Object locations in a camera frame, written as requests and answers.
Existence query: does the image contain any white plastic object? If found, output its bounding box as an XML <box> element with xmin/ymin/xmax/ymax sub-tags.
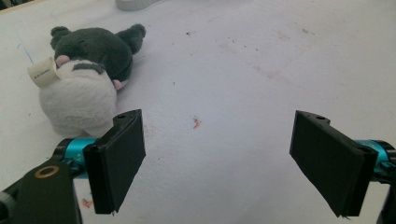
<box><xmin>115</xmin><ymin>0</ymin><xmax>163</xmax><ymax>12</ymax></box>

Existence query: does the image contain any grey and white plush toy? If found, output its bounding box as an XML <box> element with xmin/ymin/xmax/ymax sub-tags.
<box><xmin>27</xmin><ymin>23</ymin><xmax>147</xmax><ymax>138</ymax></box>

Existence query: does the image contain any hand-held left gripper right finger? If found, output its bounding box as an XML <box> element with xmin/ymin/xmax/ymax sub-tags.
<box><xmin>289</xmin><ymin>109</ymin><xmax>396</xmax><ymax>218</ymax></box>

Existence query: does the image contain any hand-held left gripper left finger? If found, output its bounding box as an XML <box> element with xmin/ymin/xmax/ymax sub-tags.
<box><xmin>53</xmin><ymin>108</ymin><xmax>147</xmax><ymax>216</ymax></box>

